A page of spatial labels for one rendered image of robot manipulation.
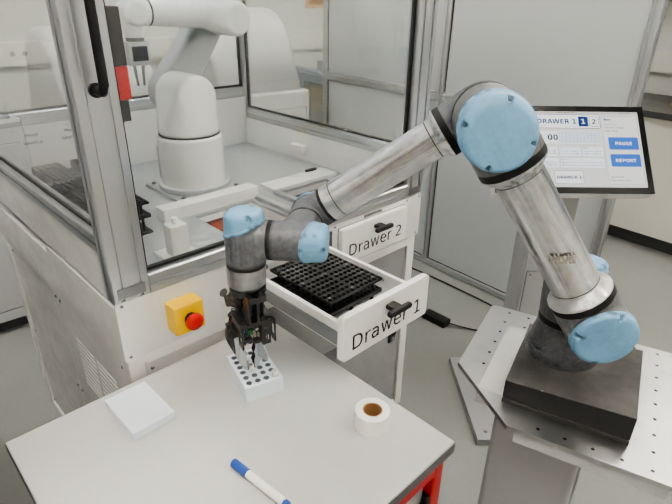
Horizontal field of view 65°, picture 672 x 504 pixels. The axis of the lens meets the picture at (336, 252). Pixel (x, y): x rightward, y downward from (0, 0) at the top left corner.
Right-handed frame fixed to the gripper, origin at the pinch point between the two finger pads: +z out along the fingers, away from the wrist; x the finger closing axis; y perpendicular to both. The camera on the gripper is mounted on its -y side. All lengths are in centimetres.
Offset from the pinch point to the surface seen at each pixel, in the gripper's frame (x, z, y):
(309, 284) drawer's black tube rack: 19.8, -8.0, -11.2
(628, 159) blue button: 137, -24, -13
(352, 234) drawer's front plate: 43, -9, -30
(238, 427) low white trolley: -7.0, 5.6, 11.7
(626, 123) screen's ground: 141, -33, -20
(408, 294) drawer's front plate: 37.5, -8.7, 4.7
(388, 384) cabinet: 67, 63, -40
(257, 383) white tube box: -0.4, 1.8, 5.5
